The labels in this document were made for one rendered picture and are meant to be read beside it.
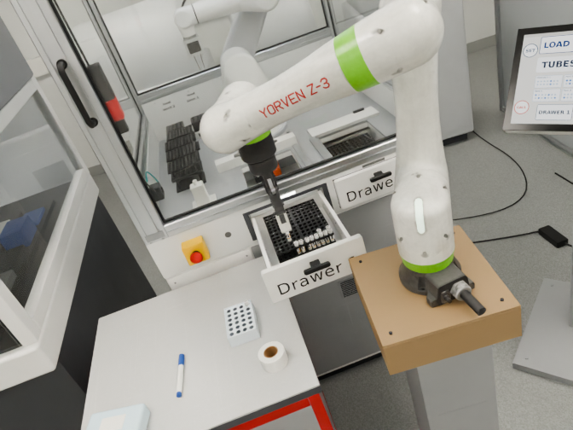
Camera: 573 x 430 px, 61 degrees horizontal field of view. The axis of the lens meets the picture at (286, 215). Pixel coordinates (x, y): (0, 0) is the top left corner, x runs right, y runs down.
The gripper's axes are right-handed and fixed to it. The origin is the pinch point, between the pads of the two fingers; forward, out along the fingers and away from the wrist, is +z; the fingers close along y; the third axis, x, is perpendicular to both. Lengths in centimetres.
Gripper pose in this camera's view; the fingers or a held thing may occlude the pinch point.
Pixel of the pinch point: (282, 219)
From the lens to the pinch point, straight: 135.3
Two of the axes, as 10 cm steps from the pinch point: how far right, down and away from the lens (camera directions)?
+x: 9.3, -3.5, 0.4
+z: 2.8, 8.1, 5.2
